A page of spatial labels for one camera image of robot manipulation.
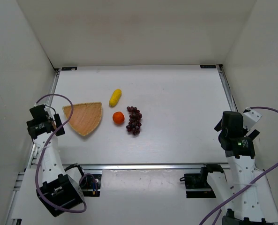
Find left aluminium frame rail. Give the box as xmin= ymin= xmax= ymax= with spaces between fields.
xmin=25 ymin=68 xmax=61 ymax=169

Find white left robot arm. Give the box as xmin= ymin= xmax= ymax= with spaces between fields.
xmin=27 ymin=105 xmax=84 ymax=217

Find front aluminium frame rail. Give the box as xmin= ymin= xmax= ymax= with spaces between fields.
xmin=59 ymin=164 xmax=232 ymax=171

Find black right corner bracket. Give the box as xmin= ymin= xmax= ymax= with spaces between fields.
xmin=200 ymin=65 xmax=217 ymax=69

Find right aluminium frame rail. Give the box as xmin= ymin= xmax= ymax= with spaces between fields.
xmin=216 ymin=64 xmax=238 ymax=112

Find aluminium frame rail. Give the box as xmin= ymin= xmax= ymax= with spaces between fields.
xmin=25 ymin=68 xmax=61 ymax=169
xmin=216 ymin=64 xmax=238 ymax=112
xmin=59 ymin=164 xmax=232 ymax=171

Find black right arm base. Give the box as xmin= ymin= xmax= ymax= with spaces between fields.
xmin=180 ymin=164 xmax=224 ymax=198

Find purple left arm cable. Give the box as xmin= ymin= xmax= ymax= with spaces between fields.
xmin=35 ymin=94 xmax=95 ymax=213

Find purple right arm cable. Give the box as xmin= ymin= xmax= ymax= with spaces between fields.
xmin=198 ymin=106 xmax=278 ymax=225

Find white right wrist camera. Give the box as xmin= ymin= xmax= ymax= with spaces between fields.
xmin=242 ymin=107 xmax=262 ymax=131

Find fake orange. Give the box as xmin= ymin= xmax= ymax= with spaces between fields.
xmin=113 ymin=112 xmax=125 ymax=124

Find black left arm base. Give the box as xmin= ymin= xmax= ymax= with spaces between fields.
xmin=79 ymin=173 xmax=102 ymax=197

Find dark red fake grapes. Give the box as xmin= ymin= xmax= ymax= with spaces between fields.
xmin=126 ymin=106 xmax=143 ymax=136

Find woven bamboo fruit basket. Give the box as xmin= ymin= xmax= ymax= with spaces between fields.
xmin=62 ymin=102 xmax=103 ymax=137

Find black left corner bracket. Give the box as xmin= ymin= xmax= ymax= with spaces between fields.
xmin=61 ymin=67 xmax=77 ymax=71

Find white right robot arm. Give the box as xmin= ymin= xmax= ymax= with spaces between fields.
xmin=202 ymin=110 xmax=267 ymax=225

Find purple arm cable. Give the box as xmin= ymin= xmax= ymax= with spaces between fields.
xmin=35 ymin=94 xmax=95 ymax=213
xmin=198 ymin=106 xmax=278 ymax=225

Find black corner bracket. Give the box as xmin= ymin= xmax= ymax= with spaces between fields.
xmin=200 ymin=65 xmax=217 ymax=69
xmin=61 ymin=67 xmax=77 ymax=71

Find yellow fake lemon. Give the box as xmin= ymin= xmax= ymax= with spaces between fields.
xmin=109 ymin=89 xmax=122 ymax=107

